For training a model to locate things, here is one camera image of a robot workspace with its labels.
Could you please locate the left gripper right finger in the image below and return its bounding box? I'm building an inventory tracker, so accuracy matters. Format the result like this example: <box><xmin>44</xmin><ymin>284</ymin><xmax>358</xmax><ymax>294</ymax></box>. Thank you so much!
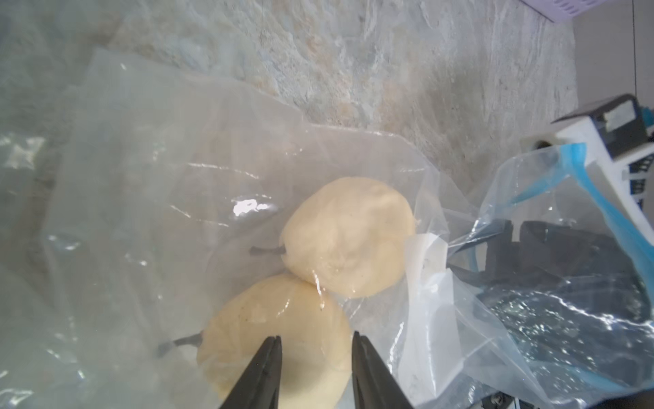
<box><xmin>352</xmin><ymin>332</ymin><xmax>413</xmax><ymax>409</ymax></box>

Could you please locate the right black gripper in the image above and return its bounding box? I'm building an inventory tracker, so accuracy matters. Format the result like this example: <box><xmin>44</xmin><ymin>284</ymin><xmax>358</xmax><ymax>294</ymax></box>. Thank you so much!
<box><xmin>449</xmin><ymin>219</ymin><xmax>639</xmax><ymax>297</ymax></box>

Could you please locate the clear bag blue zip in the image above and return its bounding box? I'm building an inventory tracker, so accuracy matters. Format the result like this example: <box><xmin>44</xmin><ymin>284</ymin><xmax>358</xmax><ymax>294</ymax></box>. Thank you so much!
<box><xmin>1</xmin><ymin>50</ymin><xmax>653</xmax><ymax>408</ymax></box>

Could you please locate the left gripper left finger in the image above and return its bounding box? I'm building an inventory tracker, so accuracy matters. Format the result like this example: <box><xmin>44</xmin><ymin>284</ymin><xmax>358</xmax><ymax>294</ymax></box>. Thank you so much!
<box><xmin>220</xmin><ymin>336</ymin><xmax>283</xmax><ymax>409</ymax></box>

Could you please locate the purple plastic basket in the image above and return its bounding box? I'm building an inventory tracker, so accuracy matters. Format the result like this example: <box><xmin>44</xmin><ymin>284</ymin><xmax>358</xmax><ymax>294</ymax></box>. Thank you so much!
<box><xmin>521</xmin><ymin>0</ymin><xmax>606</xmax><ymax>23</ymax></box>

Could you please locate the yellow pear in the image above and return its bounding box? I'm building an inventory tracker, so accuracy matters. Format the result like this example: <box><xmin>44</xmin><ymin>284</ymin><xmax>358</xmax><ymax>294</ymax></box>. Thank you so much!
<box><xmin>250</xmin><ymin>177</ymin><xmax>417</xmax><ymax>298</ymax></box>
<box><xmin>156</xmin><ymin>274</ymin><xmax>352</xmax><ymax>408</ymax></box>

